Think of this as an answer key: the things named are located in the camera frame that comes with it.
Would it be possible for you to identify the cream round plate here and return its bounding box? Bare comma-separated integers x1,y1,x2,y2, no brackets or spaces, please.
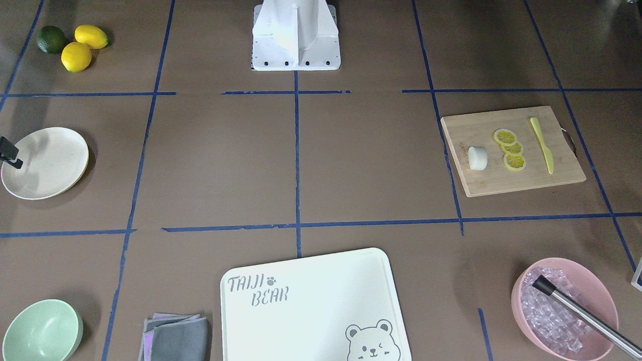
2,126,89,200

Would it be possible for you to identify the white bear tray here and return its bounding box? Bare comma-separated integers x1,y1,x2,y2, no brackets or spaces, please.
220,248,411,360

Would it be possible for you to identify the yellow lemon lower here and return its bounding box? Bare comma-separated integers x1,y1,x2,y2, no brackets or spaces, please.
61,42,92,73

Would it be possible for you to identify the yellow lemon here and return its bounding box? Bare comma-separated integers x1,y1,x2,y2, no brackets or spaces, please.
61,42,92,73
74,24,109,50

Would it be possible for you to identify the green lime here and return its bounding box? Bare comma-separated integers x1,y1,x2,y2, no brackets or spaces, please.
37,26,69,54

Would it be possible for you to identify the yellow lemon upper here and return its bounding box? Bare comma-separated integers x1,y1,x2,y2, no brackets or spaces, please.
74,24,109,50

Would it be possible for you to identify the mint green bowl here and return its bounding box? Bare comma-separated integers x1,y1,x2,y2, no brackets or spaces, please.
2,299,83,360

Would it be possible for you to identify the grey folded cloth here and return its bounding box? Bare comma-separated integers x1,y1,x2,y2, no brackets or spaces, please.
138,313,209,360

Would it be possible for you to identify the bamboo cutting board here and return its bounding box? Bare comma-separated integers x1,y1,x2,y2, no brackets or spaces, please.
441,106,586,197

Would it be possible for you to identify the lemon slice top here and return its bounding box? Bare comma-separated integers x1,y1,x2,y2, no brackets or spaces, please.
493,128,518,147

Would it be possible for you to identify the lemon slice bottom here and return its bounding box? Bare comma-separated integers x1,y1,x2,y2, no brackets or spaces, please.
503,154,527,172

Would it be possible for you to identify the yellow plastic knife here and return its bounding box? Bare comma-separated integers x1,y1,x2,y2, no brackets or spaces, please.
529,117,555,174

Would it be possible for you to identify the metal black-tipped stirrer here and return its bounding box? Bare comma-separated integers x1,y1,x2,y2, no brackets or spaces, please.
531,276,641,360

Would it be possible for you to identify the pink bowl with ice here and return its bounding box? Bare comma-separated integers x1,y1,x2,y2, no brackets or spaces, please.
511,257,619,360

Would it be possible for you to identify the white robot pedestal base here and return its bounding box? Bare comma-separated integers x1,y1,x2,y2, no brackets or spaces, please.
251,1,342,71

